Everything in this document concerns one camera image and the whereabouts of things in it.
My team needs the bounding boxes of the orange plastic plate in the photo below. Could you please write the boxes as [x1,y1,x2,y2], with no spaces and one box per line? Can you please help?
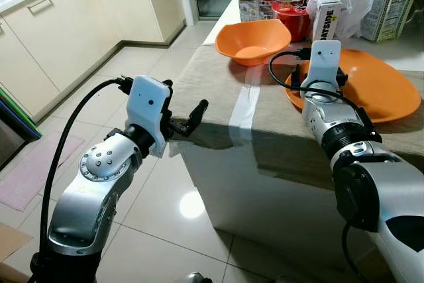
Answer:
[285,48,422,125]

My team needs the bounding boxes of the orange plastic bowl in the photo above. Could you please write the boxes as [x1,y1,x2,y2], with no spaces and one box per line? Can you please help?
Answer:
[215,19,292,67]

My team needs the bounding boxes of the white Oatside carton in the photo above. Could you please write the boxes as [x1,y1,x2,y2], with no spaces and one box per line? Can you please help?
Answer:
[311,0,343,44]

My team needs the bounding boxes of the clear tape strip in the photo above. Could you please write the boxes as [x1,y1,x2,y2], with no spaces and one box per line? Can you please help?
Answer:
[229,83,260,146]

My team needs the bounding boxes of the red cup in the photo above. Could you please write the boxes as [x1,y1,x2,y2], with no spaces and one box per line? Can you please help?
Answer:
[272,0,312,43]

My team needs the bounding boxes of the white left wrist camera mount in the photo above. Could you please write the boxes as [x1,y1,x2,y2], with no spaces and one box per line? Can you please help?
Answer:
[125,75,173,158]

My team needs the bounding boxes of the cream kitchen cabinets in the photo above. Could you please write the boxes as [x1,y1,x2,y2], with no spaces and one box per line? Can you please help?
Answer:
[0,0,186,118]

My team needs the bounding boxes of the white low counter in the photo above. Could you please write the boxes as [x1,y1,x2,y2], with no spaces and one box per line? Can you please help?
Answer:
[178,0,424,283]

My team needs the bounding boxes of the beige table cloth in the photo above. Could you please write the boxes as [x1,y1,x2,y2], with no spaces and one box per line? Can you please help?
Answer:
[167,44,424,171]

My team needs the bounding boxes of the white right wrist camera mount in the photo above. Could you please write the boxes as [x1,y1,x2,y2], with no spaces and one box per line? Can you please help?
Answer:
[307,40,343,95]

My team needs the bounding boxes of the white plastic bag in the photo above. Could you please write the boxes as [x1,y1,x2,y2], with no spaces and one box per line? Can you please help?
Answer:
[307,0,375,40]

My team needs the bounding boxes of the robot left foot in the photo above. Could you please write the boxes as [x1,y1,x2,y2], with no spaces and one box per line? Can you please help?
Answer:
[184,271,213,283]

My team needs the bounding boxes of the pink floor mat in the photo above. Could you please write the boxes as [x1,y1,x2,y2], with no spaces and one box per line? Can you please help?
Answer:
[0,131,87,212]

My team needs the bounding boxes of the brown cardboard piece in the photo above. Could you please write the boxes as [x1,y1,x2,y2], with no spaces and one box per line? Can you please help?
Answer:
[0,222,34,283]

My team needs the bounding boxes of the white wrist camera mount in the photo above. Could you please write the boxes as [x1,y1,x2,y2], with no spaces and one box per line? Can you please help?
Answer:
[307,40,343,95]
[125,75,173,158]

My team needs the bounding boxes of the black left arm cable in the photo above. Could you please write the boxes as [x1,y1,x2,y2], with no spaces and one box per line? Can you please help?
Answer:
[36,76,133,264]

